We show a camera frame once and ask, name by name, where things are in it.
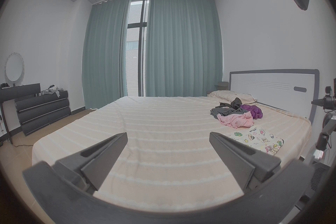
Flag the window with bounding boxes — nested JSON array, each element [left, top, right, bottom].
[[121, 0, 151, 99]]

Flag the pink garment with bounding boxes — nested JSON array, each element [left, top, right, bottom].
[[217, 113, 254, 129]]

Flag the blue-green curtain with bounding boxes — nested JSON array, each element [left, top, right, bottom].
[[145, 0, 223, 97], [82, 0, 132, 110]]

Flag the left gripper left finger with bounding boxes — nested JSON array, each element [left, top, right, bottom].
[[54, 133, 128, 195]]

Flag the grey bedside table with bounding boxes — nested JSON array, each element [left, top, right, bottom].
[[207, 81, 229, 95]]

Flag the dark grey garment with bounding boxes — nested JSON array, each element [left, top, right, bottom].
[[210, 97, 250, 120]]

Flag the black chest of drawers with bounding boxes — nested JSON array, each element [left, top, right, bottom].
[[14, 90, 72, 136]]

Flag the purple garment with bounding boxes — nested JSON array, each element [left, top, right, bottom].
[[240, 104, 263, 120]]

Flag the pile of clothes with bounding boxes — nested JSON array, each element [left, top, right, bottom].
[[39, 85, 63, 99]]

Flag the bed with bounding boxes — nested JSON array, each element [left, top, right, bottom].
[[32, 69, 320, 211]]

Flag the white printed pyjama top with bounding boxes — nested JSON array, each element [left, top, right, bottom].
[[227, 126, 285, 156]]

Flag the black dressing table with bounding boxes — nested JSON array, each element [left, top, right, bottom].
[[0, 83, 41, 145]]

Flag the oval white framed mirror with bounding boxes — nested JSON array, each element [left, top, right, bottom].
[[5, 53, 25, 88]]

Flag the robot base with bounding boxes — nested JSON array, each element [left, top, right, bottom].
[[299, 157, 336, 214]]

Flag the cream pillow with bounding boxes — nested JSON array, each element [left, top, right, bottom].
[[207, 90, 258, 104]]

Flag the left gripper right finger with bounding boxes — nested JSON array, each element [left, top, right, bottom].
[[209, 132, 282, 195]]

